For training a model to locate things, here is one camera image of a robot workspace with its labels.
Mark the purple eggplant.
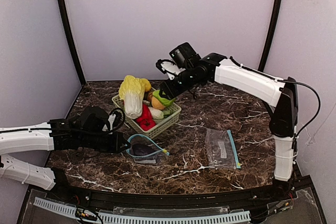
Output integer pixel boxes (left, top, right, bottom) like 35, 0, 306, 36
131, 144, 155, 156

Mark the clear zip bag blue zipper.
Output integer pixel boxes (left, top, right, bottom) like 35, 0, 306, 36
127, 134, 170, 166

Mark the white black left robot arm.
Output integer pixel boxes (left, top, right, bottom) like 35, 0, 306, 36
1, 106, 131, 190

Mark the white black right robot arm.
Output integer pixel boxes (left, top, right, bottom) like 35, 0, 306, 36
156, 42, 298, 182

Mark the brown potato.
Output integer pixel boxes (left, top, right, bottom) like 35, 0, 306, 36
146, 91, 153, 102

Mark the orange pink peach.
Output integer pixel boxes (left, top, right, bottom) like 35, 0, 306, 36
151, 97, 166, 110

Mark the green leafy vegetable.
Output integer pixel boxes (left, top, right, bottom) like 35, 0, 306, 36
162, 109, 172, 118

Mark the yellow lemon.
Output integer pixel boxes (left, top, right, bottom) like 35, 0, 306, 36
140, 78, 152, 92

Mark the pale green plastic basket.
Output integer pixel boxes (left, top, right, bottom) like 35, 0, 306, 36
125, 103, 182, 138

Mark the yellow napa cabbage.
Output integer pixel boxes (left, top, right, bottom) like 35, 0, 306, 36
119, 75, 145, 119

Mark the red bell pepper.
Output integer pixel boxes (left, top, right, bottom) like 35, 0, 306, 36
135, 104, 156, 131

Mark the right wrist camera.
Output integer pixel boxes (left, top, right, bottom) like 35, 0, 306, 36
156, 59, 181, 80

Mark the black front rail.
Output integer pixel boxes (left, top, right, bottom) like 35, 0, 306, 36
47, 185, 292, 210

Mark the black frame post left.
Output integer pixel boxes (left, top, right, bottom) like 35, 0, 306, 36
57, 0, 86, 87

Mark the black frame post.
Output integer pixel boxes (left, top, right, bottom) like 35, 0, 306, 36
57, 0, 86, 87
258, 0, 282, 72

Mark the black frame post right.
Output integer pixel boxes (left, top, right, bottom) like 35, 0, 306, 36
258, 0, 282, 72

